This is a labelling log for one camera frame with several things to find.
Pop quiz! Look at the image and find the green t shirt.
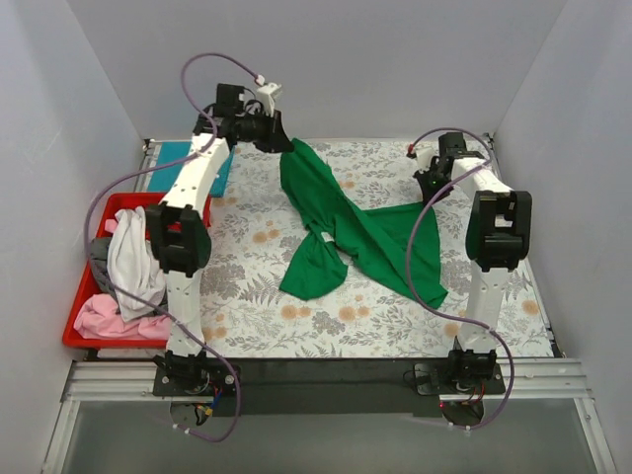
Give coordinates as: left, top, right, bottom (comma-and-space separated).
279, 138, 423, 301

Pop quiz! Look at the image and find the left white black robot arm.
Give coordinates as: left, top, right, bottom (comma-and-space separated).
145, 79, 293, 395

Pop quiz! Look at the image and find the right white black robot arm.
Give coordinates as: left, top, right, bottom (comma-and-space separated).
407, 127, 532, 401

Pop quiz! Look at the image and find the folded teal t shirt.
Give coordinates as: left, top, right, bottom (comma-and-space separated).
145, 140, 235, 198

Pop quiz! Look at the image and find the floral tablecloth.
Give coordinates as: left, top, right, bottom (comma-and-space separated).
200, 141, 553, 357

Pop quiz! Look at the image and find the white garment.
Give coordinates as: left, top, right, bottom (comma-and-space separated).
107, 206, 166, 322

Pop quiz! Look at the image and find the grey garment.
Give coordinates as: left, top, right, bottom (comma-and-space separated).
89, 237, 118, 301

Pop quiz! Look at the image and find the pink garment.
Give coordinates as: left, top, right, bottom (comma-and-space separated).
73, 293, 171, 341

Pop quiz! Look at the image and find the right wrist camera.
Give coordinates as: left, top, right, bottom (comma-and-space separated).
407, 143, 435, 172

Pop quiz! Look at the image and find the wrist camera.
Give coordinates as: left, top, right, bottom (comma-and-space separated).
255, 82, 282, 117
407, 143, 435, 172

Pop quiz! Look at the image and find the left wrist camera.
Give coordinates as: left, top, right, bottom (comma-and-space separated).
255, 82, 282, 117

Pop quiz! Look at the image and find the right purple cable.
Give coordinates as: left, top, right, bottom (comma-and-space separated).
404, 127, 519, 432

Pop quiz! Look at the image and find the purple cable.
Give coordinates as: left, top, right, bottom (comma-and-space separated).
84, 53, 271, 443
404, 127, 519, 432

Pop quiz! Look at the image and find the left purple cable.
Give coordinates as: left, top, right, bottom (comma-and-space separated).
84, 53, 271, 443

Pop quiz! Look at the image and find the aluminium rail frame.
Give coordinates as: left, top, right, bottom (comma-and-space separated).
42, 357, 616, 473

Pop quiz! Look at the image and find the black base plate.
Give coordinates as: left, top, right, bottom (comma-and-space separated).
152, 355, 506, 417

